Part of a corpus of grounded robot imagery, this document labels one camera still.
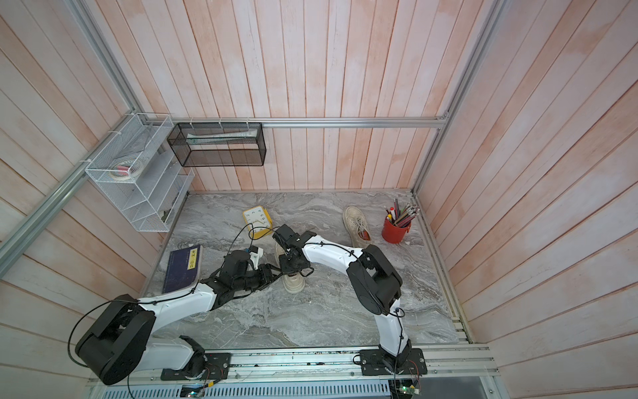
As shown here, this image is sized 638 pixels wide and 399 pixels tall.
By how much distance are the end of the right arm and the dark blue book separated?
36 centimetres

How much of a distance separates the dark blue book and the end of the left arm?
0.85ft

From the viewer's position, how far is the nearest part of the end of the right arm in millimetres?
673

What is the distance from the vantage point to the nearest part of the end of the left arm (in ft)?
2.18

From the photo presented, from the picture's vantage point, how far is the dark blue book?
2.97ft
